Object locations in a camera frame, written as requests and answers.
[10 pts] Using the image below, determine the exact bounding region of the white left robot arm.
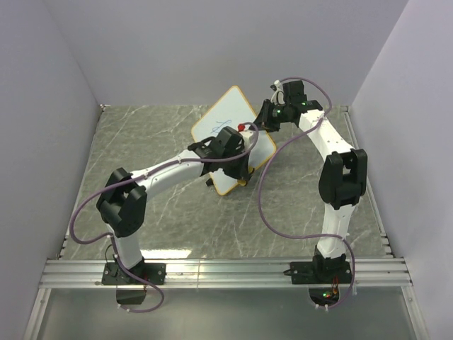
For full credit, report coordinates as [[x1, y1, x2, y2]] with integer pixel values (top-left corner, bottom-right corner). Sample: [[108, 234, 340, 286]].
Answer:
[[96, 127, 258, 285]]

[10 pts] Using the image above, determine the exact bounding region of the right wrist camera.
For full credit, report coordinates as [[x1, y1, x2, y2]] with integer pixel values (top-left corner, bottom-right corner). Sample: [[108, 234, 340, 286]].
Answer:
[[270, 80, 285, 106]]

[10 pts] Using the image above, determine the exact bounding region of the yellow whiteboard eraser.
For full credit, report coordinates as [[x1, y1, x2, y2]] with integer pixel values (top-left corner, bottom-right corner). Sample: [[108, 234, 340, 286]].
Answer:
[[237, 166, 255, 186]]

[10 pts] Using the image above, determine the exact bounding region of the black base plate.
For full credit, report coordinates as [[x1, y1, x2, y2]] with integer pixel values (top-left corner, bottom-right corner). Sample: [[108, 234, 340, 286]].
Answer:
[[101, 262, 166, 285], [283, 261, 352, 285]]

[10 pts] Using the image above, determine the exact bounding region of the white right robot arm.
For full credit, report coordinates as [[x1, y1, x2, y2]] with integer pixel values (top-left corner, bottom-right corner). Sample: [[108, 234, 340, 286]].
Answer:
[[256, 77, 368, 284]]

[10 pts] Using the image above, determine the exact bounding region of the aluminium mounting rail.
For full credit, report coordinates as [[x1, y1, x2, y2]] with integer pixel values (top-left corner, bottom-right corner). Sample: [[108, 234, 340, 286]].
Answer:
[[38, 258, 412, 289]]

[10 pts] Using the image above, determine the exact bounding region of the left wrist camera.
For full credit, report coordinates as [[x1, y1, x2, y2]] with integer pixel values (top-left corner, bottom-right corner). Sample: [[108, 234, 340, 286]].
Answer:
[[237, 123, 258, 150]]

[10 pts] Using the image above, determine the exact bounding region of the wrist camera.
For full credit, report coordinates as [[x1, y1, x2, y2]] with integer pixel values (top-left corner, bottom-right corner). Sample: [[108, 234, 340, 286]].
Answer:
[[270, 80, 285, 106], [237, 123, 258, 150]]

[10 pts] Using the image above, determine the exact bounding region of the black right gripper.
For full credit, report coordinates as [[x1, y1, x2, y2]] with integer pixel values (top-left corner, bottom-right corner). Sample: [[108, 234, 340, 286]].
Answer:
[[249, 101, 289, 135]]

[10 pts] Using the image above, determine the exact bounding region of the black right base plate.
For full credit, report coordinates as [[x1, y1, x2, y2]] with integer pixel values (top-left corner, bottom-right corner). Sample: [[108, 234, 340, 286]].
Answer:
[[283, 261, 352, 285]]

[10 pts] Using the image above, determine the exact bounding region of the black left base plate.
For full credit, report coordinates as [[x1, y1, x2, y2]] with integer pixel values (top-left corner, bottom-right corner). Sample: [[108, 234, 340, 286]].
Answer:
[[101, 262, 166, 285]]

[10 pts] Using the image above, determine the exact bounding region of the yellow-framed whiteboard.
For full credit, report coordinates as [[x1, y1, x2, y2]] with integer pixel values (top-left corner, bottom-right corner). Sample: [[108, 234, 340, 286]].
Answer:
[[191, 86, 277, 196]]

